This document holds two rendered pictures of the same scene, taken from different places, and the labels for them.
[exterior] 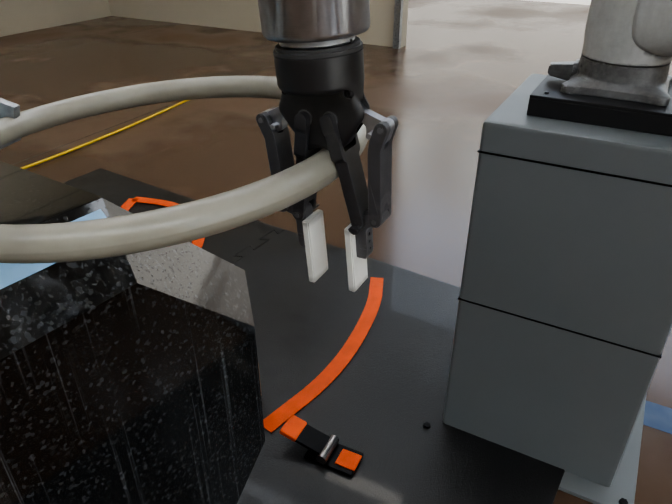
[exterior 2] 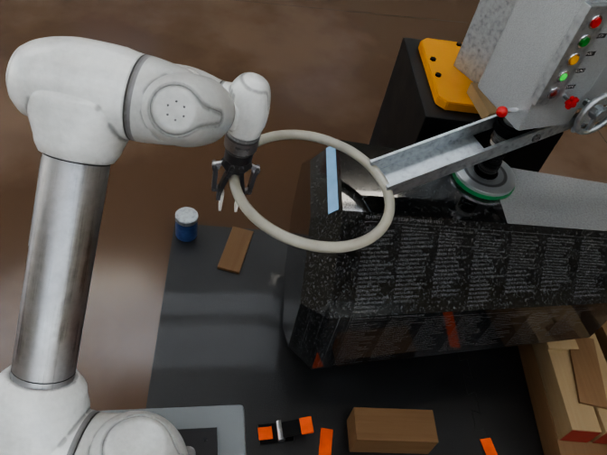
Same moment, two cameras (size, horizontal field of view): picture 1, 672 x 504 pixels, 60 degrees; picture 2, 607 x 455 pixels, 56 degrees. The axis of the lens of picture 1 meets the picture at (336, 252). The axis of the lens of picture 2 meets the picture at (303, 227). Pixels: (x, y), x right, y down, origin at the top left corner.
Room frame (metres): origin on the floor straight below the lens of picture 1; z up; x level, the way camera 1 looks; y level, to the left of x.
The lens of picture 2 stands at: (1.44, -0.64, 2.04)
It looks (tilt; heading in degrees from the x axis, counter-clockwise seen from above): 48 degrees down; 135
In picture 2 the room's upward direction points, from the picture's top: 14 degrees clockwise
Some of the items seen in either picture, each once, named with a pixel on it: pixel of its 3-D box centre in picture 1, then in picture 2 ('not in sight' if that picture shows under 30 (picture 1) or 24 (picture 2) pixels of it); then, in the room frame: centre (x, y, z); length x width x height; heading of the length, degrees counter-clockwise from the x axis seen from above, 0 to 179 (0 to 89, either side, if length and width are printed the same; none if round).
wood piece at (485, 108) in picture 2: not in sight; (488, 102); (0.46, 1.22, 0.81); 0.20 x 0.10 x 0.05; 155
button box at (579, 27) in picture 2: not in sight; (569, 56); (0.86, 0.74, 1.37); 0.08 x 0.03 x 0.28; 76
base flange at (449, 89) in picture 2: not in sight; (480, 76); (0.27, 1.40, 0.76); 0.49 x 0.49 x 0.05; 57
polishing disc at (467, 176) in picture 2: not in sight; (484, 172); (0.76, 0.84, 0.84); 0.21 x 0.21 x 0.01
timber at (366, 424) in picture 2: not in sight; (391, 431); (1.15, 0.35, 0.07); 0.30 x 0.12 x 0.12; 57
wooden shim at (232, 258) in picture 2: not in sight; (236, 249); (0.12, 0.31, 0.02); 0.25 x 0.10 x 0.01; 134
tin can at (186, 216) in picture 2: not in sight; (186, 224); (-0.07, 0.16, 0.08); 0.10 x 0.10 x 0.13
